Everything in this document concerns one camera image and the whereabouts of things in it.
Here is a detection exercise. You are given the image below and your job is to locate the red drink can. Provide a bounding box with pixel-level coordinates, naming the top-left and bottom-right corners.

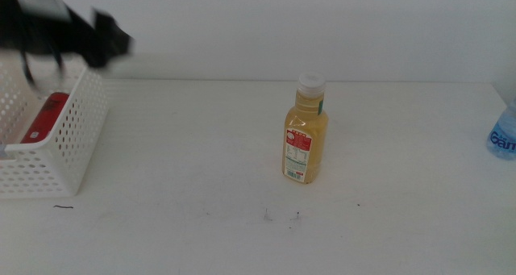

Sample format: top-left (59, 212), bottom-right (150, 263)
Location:
top-left (20, 91), bottom-right (70, 144)

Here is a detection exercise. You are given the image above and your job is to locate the yellow tea bottle white cap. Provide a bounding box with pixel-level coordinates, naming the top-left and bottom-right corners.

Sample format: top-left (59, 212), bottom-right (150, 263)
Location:
top-left (281, 72), bottom-right (330, 185)

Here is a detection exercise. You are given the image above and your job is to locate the clear water bottle blue cap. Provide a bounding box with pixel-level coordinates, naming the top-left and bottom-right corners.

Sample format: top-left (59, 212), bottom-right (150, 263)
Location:
top-left (485, 99), bottom-right (516, 161)

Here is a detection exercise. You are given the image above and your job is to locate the white perforated plastic basket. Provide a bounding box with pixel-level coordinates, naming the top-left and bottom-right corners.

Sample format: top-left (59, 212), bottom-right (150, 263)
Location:
top-left (0, 60), bottom-right (109, 199)

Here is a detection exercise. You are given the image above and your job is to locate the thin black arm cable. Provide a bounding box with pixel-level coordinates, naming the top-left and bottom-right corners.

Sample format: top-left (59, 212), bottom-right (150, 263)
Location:
top-left (19, 51), bottom-right (65, 94)

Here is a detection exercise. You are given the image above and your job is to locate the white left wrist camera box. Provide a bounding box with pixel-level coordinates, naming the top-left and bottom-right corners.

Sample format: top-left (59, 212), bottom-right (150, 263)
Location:
top-left (15, 0), bottom-right (72, 22)

